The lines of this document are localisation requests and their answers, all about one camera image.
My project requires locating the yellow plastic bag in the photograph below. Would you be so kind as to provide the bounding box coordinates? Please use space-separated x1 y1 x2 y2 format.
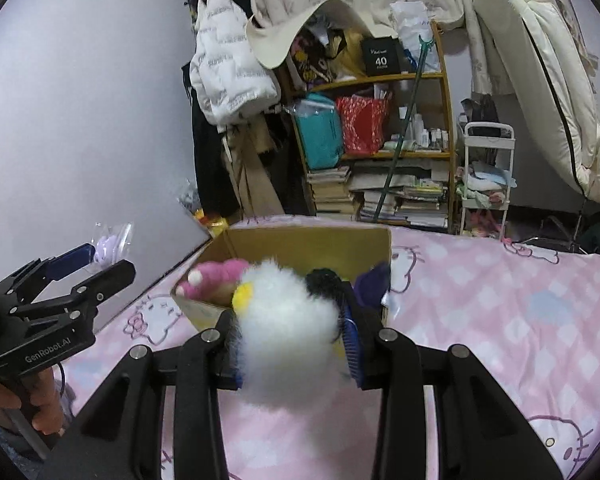
330 27 368 78

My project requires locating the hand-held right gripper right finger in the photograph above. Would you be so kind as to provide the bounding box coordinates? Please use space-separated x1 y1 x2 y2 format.
339 280 566 480

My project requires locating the person's left hand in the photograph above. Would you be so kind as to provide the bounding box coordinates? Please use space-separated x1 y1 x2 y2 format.
0 367 65 436

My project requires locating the wooden bookshelf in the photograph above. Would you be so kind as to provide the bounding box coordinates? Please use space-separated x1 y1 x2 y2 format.
280 20 458 233

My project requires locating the yellow red packet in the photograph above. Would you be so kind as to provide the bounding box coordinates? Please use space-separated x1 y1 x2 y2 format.
192 209 228 238

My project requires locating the brown cardboard box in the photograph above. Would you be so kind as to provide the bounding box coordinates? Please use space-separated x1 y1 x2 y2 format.
170 224 393 333

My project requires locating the row of cosmetic bottles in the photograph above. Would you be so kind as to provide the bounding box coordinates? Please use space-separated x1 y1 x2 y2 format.
390 107 453 153

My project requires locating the purple soft cloth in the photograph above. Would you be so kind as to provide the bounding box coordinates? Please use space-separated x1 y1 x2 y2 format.
354 262 392 311

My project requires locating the stack of books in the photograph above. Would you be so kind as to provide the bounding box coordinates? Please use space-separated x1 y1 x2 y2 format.
306 162 451 228

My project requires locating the pale cloth bundle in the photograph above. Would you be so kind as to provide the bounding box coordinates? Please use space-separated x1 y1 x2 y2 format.
459 160 516 206

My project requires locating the cream quilted mattress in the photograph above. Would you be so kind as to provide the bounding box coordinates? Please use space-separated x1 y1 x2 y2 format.
474 0 600 196

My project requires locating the metal chair frame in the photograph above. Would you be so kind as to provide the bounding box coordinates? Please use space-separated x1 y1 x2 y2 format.
510 200 596 253

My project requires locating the pink printed bed sheet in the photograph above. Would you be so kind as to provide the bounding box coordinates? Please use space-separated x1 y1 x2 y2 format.
60 214 600 480

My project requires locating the black yellow patterned bag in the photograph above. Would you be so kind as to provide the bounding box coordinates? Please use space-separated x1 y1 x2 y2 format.
287 27 348 86

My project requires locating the white puffer jacket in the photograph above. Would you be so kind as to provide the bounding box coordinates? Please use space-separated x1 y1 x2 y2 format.
187 0 281 133

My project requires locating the beige coat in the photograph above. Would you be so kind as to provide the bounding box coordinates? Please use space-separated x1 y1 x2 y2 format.
222 120 286 218

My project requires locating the black coat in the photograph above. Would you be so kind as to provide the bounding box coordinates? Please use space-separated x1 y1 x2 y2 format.
182 0 256 216

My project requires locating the pink plush toy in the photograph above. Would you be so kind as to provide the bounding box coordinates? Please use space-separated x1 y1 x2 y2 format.
176 257 251 306

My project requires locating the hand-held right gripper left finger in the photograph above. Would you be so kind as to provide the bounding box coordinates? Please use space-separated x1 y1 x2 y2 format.
35 310 246 480

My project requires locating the white plastic bag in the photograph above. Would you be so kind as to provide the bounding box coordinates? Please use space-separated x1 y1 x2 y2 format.
390 0 441 73

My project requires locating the black box with white print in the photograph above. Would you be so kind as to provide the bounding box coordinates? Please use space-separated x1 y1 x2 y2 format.
361 36 402 77

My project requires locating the white trolley cart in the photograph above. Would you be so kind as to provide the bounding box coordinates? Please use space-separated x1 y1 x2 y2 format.
457 121 516 238

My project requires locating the cream wide-brim hat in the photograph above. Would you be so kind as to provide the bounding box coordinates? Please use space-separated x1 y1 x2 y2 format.
245 0 376 70

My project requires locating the white black fluffy plush toy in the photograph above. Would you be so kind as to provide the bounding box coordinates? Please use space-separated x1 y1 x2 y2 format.
231 258 356 408

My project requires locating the teal bag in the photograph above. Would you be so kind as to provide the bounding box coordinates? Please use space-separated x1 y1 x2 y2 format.
295 97 345 171

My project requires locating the person's left forearm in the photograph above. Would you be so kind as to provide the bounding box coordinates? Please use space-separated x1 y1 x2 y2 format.
0 405 46 466

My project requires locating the red patterned gift bag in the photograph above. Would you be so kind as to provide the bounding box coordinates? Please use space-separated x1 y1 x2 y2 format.
336 95 390 157

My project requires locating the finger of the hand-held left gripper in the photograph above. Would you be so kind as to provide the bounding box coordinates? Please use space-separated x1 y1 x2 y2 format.
0 242 97 311
5 259 137 336

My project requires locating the green pole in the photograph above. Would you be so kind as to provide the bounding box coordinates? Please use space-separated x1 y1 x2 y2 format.
372 35 433 223

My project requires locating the printed clear plastic bag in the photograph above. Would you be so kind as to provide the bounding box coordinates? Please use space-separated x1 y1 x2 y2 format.
177 190 203 218

